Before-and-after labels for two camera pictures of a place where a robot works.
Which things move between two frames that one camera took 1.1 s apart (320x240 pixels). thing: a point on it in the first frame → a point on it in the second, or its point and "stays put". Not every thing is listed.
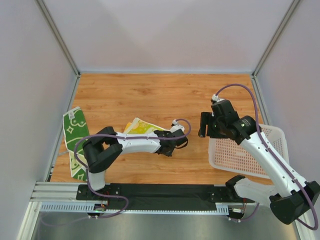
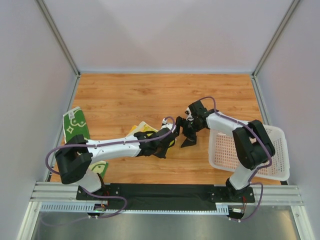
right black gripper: (208, 125) → (189, 126)
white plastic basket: (225, 153) stays put
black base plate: (160, 196) stays put
